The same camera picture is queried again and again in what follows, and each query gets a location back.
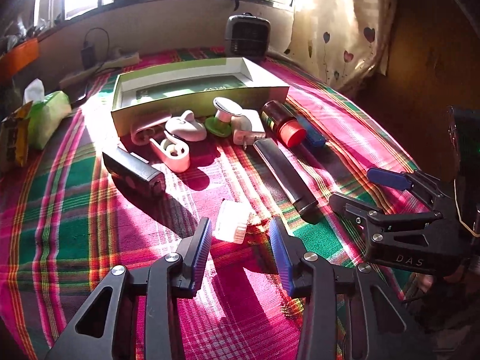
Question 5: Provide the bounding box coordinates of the small white cylinder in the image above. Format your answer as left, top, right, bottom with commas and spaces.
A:
212, 199, 253, 245

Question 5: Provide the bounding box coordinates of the long black tube case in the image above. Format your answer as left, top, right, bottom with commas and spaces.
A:
253, 138, 320, 224

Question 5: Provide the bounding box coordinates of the blue usb stick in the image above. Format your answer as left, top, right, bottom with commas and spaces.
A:
296, 115, 326, 149

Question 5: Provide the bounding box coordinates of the black rectangular power bank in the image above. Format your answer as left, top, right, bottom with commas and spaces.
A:
103, 146, 165, 197

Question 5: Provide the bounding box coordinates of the brown bottle red cap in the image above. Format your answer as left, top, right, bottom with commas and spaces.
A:
260, 101, 307, 148

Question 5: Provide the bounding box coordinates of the pink strap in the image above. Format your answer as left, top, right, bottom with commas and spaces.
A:
128, 114, 173, 147

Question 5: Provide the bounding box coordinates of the white wall charger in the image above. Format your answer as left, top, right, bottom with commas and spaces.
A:
231, 109, 266, 150

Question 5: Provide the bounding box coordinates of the white computer mouse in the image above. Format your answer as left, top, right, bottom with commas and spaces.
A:
165, 110, 207, 142

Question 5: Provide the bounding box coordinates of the green round disc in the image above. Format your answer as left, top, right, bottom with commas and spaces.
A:
204, 116, 232, 137

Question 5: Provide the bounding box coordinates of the white round plug adapter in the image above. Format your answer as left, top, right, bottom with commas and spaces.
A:
212, 97, 243, 124

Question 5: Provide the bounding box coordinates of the plaid pink green cloth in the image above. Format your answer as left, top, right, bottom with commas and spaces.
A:
1, 58, 424, 359

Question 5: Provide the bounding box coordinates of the green white cardboard box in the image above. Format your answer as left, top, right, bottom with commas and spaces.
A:
112, 58, 290, 137

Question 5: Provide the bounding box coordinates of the heart pattern curtain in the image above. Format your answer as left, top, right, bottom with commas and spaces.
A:
286, 0, 397, 96

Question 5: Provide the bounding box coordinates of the green tissue pack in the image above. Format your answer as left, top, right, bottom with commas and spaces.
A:
23, 79, 72, 150

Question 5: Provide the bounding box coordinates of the black small fan heater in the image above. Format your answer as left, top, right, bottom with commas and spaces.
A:
224, 12, 271, 62

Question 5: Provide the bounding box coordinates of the yellow snack packet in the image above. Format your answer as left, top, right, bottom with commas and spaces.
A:
1, 102, 32, 174

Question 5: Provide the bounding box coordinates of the white power strip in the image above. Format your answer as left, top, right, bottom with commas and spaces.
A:
58, 52, 141, 89

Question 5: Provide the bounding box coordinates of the orange tray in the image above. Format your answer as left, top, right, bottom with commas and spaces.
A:
0, 38, 40, 83

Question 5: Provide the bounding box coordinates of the black charger with cable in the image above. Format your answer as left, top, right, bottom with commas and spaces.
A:
80, 27, 111, 70

